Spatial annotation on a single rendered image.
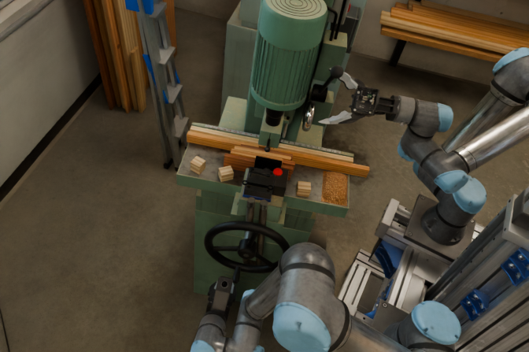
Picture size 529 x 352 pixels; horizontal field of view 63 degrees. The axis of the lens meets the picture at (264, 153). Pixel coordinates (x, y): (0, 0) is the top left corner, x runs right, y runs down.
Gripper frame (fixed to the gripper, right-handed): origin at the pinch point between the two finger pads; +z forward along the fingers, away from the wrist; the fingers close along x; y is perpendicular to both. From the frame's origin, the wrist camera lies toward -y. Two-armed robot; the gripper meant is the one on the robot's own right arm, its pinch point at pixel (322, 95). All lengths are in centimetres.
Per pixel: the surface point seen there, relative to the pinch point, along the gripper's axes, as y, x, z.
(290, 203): -26.8, 35.2, 0.8
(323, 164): -33.2, 19.8, -8.5
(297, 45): 8.0, -10.5, 9.7
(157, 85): -96, -1, 73
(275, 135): -21.0, 13.4, 10.6
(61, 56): -128, -10, 141
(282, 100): -6.0, 3.0, 10.8
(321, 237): -48, 49, -16
